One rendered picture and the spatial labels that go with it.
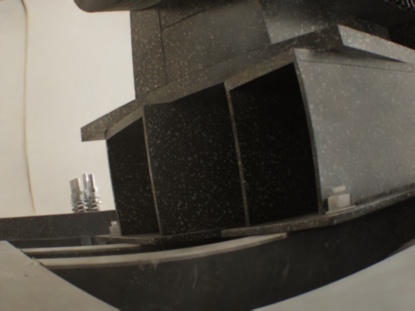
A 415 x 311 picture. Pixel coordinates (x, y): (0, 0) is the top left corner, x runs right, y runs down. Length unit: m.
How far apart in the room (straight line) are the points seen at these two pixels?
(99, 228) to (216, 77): 0.93
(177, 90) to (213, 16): 0.15
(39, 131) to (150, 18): 1.80
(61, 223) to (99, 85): 1.29
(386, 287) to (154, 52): 0.89
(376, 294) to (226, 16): 0.74
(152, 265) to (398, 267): 0.47
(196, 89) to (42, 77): 1.97
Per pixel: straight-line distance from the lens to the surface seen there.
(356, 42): 0.74
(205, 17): 0.92
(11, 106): 2.80
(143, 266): 0.65
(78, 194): 1.78
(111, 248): 0.98
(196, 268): 0.67
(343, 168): 0.72
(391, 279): 0.19
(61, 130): 2.81
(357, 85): 0.76
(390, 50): 0.83
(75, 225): 1.72
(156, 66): 1.02
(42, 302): 0.30
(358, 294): 0.18
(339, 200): 0.66
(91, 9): 1.01
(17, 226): 1.69
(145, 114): 0.97
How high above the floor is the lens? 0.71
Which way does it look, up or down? 5 degrees up
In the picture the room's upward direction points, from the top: 8 degrees counter-clockwise
